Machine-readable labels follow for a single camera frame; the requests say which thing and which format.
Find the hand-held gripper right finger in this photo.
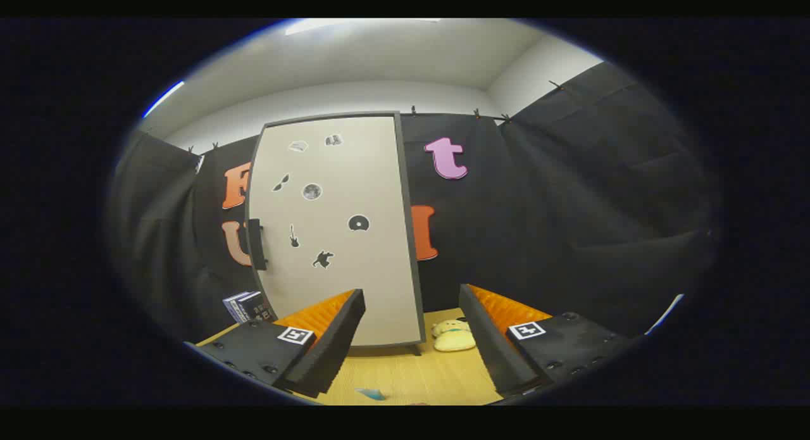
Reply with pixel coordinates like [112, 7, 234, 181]
[459, 284, 640, 396]

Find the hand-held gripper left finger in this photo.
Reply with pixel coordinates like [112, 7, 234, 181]
[184, 289, 366, 398]

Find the black door handle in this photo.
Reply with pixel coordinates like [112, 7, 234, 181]
[247, 218, 269, 271]

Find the beige cabinet door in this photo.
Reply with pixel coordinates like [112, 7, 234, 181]
[247, 116, 418, 347]

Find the yellow plush toy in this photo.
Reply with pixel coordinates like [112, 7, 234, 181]
[432, 318, 477, 353]

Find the dark blue book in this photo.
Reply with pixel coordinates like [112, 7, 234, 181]
[237, 291, 276, 322]

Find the light blue book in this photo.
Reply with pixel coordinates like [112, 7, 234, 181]
[223, 292, 249, 324]

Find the grey cabinet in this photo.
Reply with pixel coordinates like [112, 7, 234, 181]
[246, 111, 427, 355]

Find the black backdrop cloth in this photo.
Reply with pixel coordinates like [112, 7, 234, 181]
[108, 60, 722, 346]

